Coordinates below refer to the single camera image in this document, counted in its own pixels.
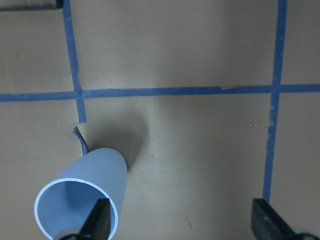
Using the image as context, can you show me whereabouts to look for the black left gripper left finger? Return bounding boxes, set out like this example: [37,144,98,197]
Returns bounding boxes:
[78,198,111,240]

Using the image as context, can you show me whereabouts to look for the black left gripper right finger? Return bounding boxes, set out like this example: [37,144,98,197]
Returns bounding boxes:
[251,198,296,240]

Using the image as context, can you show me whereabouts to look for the light blue plastic cup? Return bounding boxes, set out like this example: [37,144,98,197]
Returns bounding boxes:
[34,148,128,240]

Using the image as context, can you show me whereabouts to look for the black wire mug rack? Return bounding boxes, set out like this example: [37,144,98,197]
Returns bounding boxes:
[0,0,64,12]

